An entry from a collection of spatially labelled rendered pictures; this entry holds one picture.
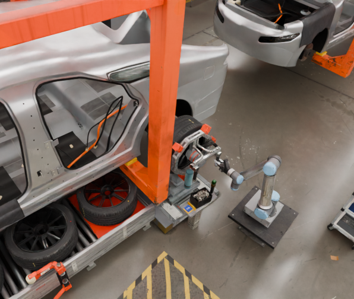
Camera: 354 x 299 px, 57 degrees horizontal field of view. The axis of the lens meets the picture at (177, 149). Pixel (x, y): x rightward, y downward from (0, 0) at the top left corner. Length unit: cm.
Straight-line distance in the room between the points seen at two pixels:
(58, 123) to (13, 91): 129
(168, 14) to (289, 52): 357
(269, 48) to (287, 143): 150
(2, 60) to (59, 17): 110
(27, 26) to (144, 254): 275
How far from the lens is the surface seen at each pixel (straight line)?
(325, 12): 578
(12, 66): 280
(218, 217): 419
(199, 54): 361
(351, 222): 456
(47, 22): 182
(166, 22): 224
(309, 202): 473
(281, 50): 552
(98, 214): 356
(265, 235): 384
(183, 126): 344
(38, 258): 341
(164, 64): 238
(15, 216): 328
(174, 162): 350
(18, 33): 178
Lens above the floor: 342
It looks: 45 degrees down
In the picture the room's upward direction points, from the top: 6 degrees clockwise
